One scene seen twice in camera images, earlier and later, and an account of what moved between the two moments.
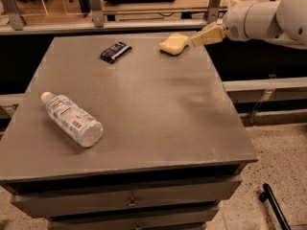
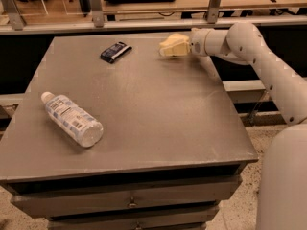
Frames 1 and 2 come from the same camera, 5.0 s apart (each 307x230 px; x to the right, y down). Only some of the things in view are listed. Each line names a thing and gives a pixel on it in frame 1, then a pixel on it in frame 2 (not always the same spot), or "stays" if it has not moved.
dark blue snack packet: [115, 52] stays
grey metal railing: [12, 21] stays
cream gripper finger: [233, 2] -> [176, 38]
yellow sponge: [175, 44] stays
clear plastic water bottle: [73, 120] stays
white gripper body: [232, 23] -> [197, 42]
